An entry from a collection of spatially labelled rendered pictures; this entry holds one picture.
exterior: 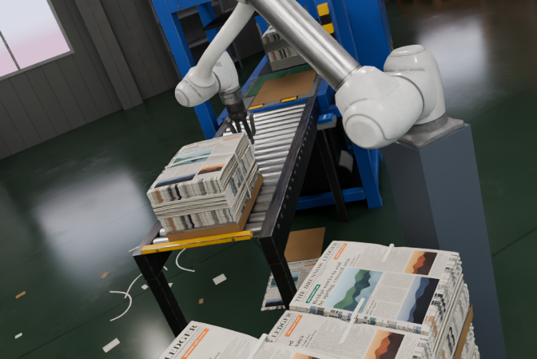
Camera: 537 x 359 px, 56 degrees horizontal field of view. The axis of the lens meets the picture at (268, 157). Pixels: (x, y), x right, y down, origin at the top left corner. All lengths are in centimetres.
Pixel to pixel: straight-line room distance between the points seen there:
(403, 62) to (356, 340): 77
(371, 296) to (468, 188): 57
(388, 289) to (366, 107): 47
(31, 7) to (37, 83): 101
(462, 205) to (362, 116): 54
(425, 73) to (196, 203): 85
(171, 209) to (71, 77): 609
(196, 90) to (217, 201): 42
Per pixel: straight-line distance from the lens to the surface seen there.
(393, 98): 139
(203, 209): 177
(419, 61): 153
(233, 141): 193
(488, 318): 207
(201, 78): 187
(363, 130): 136
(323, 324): 130
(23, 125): 789
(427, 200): 164
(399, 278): 136
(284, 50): 362
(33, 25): 770
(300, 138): 237
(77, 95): 782
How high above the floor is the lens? 170
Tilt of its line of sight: 23 degrees down
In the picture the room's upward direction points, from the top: 19 degrees counter-clockwise
